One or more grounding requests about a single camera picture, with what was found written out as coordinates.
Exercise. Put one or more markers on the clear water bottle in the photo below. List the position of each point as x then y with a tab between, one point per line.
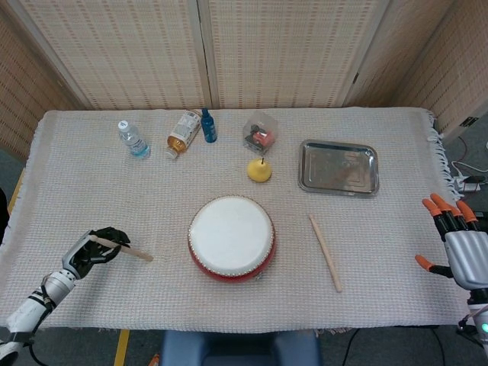
133	141

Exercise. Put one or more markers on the rectangular metal tray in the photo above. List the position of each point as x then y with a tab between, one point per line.
337	167

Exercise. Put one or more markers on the red toy car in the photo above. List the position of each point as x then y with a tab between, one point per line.
263	137

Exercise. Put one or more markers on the clear plastic box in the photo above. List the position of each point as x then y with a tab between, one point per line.
263	122

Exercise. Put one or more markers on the red drum white skin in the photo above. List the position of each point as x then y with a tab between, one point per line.
228	236

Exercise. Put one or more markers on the white power strip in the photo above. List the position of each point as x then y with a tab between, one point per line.
470	187

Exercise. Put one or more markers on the bamboo folding screen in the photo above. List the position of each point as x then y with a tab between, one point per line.
133	57

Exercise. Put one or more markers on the small blue bottle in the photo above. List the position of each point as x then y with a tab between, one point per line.
208	129

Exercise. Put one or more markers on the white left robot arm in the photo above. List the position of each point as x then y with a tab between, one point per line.
26	312

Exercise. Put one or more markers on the amber tea bottle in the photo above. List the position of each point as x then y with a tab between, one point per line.
183	131

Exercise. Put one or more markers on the wooden drumstick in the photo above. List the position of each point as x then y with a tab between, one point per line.
324	249
137	253

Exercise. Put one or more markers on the black box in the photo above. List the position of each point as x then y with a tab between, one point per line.
481	217

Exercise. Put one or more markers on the yellow pear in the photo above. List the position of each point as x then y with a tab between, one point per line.
257	171

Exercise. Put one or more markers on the beige woven tablecloth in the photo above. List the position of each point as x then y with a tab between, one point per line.
114	190

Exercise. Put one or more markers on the silver orange-tipped right robot hand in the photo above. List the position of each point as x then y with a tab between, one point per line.
469	259

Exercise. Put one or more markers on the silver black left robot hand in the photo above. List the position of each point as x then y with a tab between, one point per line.
82	255

